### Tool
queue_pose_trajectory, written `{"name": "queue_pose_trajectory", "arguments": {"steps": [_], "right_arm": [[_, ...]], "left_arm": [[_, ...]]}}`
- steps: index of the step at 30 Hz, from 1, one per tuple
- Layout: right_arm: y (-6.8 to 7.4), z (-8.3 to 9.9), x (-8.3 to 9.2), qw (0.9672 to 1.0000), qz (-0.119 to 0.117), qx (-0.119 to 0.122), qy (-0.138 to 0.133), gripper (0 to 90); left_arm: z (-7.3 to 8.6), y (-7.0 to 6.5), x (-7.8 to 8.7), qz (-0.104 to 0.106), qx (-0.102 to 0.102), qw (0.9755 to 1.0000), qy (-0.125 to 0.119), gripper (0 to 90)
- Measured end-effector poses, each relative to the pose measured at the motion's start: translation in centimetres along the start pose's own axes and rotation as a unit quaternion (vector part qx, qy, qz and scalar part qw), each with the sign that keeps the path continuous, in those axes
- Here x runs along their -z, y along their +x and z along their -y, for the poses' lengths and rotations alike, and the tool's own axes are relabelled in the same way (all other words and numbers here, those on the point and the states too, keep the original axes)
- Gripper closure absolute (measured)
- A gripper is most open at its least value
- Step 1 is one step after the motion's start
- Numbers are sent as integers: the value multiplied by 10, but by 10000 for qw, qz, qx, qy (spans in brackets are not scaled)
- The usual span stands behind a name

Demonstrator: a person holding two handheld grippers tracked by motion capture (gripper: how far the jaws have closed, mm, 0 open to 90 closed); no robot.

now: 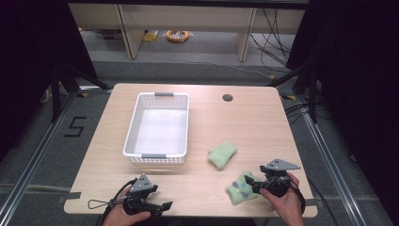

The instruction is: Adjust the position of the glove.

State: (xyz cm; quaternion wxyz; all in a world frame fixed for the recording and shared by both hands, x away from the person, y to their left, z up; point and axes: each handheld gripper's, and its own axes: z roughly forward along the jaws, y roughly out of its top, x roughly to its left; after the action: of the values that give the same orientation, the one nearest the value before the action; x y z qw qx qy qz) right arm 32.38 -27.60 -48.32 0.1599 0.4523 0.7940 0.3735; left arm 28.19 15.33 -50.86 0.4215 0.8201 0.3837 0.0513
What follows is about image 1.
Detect black curtain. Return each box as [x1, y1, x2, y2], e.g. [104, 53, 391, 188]
[0, 0, 99, 161]
[285, 0, 399, 224]

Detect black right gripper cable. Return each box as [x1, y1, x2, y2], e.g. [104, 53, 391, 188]
[290, 175, 337, 226]

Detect thin white floor cable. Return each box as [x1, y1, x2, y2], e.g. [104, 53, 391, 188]
[150, 40, 275, 79]

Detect black floor cables bundle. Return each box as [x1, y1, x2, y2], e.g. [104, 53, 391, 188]
[248, 8, 294, 68]

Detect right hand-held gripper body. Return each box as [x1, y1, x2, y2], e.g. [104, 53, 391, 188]
[259, 158, 301, 199]

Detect black metal stand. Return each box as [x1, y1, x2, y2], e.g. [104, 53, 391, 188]
[50, 61, 111, 123]
[266, 59, 318, 124]

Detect white perforated plastic basket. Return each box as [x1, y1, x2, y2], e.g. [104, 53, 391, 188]
[122, 91, 190, 166]

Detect light wooden shelf unit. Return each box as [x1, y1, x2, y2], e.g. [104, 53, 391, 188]
[68, 3, 307, 62]

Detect metal floor rail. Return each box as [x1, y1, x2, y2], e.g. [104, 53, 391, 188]
[295, 93, 367, 226]
[0, 89, 79, 219]

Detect person's right hand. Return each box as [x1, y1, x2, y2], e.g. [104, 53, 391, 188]
[260, 172, 306, 226]

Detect green dotted socks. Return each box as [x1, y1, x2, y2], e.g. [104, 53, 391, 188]
[225, 170, 262, 206]

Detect plain green socks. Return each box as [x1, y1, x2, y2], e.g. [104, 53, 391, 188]
[207, 140, 238, 171]

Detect yellow packet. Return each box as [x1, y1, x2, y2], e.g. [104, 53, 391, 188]
[142, 29, 161, 43]

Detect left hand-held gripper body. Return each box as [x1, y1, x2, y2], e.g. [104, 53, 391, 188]
[122, 173, 159, 217]

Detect person's left hand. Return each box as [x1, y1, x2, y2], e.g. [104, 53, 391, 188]
[102, 186, 152, 226]

